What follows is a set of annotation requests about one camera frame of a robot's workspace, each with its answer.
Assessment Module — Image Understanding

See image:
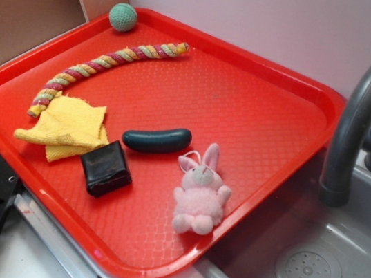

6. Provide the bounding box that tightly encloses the red plastic tray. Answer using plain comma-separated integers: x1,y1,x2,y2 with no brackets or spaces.
0,9,345,278

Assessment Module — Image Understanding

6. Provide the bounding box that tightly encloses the dark green toy cucumber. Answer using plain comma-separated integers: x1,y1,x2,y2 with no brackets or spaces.
122,128,193,154

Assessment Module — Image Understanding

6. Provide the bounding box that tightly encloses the pink plush bunny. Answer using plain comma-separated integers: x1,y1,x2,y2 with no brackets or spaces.
172,143,231,235

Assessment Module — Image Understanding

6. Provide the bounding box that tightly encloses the black square pouch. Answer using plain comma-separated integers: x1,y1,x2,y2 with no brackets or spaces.
80,140,133,198

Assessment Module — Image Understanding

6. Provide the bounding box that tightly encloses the yellow cloth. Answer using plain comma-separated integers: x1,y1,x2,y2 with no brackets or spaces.
14,93,109,162

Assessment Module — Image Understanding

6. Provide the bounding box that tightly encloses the green textured ball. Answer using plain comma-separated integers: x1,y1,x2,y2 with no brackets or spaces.
108,3,138,33

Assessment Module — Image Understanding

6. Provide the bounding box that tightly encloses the grey plastic sink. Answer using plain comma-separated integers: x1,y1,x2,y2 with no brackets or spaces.
170,155,371,278

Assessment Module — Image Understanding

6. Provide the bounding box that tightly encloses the grey toy faucet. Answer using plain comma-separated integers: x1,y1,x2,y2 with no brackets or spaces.
316,43,371,214

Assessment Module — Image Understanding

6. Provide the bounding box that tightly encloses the multicolored twisted rope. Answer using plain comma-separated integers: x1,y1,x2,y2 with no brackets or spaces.
26,20,191,140

